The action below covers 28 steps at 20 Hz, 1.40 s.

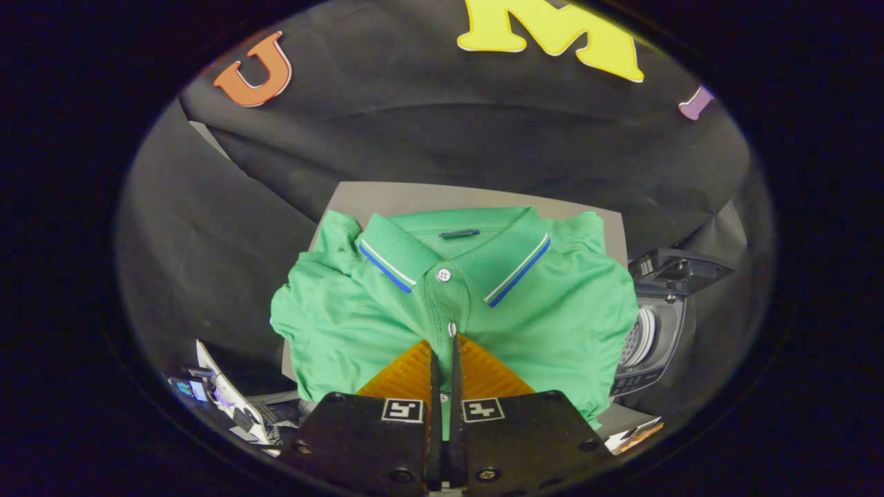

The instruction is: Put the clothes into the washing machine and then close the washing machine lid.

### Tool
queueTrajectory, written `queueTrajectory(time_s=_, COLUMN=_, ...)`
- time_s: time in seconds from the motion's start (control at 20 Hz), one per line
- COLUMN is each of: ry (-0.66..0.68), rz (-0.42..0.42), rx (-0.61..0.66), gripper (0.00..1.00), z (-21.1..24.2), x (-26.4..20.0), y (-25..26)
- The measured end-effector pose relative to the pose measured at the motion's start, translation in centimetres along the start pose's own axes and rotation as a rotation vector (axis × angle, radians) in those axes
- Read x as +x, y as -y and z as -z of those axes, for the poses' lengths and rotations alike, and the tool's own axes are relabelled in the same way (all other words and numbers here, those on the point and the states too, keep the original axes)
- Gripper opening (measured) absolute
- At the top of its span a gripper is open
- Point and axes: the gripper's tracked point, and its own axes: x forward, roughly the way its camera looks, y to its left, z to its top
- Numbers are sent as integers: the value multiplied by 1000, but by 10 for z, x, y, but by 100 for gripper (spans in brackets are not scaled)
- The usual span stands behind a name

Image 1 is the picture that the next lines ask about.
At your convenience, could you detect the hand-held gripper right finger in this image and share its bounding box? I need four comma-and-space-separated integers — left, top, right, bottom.
449, 333, 619, 494

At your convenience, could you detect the grey washing machine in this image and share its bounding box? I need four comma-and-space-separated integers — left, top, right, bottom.
608, 248, 736, 398

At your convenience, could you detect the green polo shirt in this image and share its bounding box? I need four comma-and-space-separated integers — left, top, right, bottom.
269, 206, 640, 440

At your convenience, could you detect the orange and white object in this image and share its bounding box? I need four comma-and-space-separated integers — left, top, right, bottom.
606, 417, 666, 454

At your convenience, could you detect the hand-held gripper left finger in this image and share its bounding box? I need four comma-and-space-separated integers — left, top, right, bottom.
280, 338, 443, 494

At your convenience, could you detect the beige cabinet with grey top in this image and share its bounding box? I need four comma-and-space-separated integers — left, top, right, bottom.
280, 181, 667, 442

